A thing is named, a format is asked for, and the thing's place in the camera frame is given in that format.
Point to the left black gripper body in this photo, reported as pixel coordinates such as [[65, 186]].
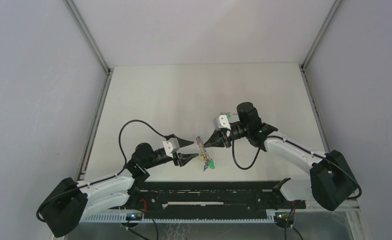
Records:
[[168, 158]]

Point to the green key tag on ring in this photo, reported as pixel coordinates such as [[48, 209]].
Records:
[[210, 164]]

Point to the key with green tag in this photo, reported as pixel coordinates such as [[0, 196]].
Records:
[[227, 114]]

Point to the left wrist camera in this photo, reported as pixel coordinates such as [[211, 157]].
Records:
[[171, 147]]

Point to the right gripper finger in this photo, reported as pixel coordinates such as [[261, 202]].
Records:
[[214, 140], [223, 140]]

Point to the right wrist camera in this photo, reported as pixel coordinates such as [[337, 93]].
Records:
[[221, 123]]

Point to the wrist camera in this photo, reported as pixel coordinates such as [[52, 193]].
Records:
[[171, 147], [221, 123]]

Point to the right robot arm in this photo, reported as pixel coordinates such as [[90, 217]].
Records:
[[330, 182]]

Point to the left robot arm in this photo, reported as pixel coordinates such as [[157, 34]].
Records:
[[73, 201]]

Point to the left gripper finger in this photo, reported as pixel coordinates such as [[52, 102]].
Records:
[[182, 159], [181, 142]]

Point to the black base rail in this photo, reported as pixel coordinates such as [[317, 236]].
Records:
[[197, 201]]

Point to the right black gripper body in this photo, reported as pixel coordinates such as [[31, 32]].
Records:
[[237, 132]]

